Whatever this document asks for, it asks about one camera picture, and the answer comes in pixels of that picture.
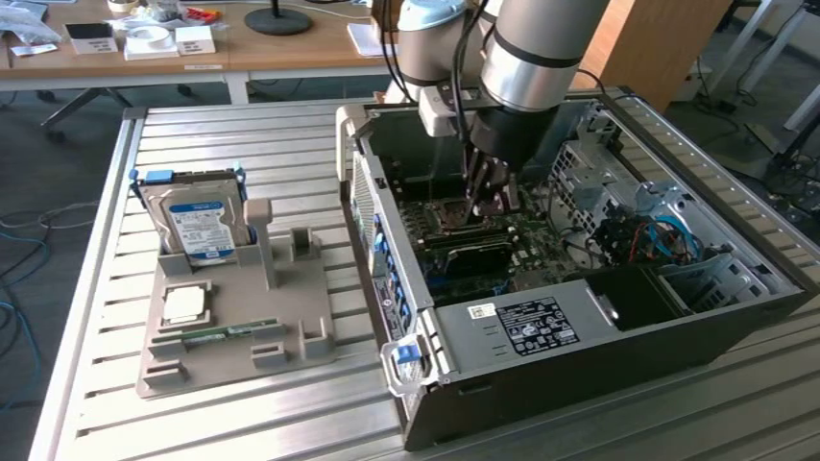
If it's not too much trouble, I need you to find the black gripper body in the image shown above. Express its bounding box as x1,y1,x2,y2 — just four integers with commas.
469,108,558,164

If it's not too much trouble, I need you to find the black graphics card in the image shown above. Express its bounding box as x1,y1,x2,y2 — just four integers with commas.
441,239,518,279

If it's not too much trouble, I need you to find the CPU socket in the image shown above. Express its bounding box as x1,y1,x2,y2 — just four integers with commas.
429,196,494,237

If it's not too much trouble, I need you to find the silver disk bay cage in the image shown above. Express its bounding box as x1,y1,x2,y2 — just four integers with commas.
546,138,704,231

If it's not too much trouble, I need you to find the green motherboard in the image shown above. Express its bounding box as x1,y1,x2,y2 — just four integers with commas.
394,170,620,308

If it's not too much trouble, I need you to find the white paper stack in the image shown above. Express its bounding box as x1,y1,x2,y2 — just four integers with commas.
345,22,398,58

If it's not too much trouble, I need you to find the white floor box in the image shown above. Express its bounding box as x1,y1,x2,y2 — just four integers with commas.
680,56,713,103

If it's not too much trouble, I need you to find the small cardboard box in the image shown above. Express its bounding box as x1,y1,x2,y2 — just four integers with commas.
369,0,402,45

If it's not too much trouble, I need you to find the grey power supply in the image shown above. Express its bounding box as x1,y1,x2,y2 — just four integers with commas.
418,279,626,376

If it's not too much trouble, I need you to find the grey drive caddy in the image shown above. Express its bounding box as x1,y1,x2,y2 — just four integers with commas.
653,252,773,314

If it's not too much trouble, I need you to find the open black PC case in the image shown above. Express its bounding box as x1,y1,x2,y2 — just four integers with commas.
336,93,816,452

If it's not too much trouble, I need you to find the black round lamp base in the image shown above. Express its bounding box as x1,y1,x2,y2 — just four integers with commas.
244,0,314,36

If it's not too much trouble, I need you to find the grey parts rack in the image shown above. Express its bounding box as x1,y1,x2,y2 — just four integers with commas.
134,198,340,402

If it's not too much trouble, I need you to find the hard disk with blue caddy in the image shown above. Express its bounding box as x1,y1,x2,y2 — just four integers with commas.
126,165,256,269

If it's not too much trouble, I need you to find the silver CPU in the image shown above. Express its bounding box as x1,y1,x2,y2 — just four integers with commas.
158,286,208,327

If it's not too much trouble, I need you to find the green RAM stick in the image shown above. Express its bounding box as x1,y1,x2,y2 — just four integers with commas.
150,319,282,345

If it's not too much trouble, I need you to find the white labelled box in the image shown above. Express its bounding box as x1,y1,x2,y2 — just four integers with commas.
173,24,217,56

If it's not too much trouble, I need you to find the red orange small item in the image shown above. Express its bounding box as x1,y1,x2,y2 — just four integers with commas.
180,5,224,24

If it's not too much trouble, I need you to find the white tape roll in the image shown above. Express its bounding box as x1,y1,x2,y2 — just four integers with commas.
126,26,176,49

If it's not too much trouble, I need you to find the flat white box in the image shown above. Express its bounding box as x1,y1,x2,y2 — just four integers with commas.
121,40,181,61

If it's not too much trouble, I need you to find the white box black top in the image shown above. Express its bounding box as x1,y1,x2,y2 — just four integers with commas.
65,22,120,56

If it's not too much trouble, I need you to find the white card red print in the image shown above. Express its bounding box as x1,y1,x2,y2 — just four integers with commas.
8,42,60,58

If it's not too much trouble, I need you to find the clear plastic bag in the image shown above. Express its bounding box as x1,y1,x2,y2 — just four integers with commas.
0,4,64,45

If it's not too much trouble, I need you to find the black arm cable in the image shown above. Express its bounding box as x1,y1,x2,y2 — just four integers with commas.
377,0,488,140

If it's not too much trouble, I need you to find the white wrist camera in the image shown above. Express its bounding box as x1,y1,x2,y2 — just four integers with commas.
417,87,476,139

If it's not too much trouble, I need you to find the red wire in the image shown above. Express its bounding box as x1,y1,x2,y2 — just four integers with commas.
624,221,649,263

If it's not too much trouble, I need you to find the blue wire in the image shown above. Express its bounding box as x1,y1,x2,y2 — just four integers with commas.
641,214,705,264

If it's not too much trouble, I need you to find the black castor frame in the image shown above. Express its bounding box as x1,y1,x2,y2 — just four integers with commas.
36,85,197,143

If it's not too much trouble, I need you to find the blue floor cable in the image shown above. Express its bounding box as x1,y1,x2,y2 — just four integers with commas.
0,230,50,415

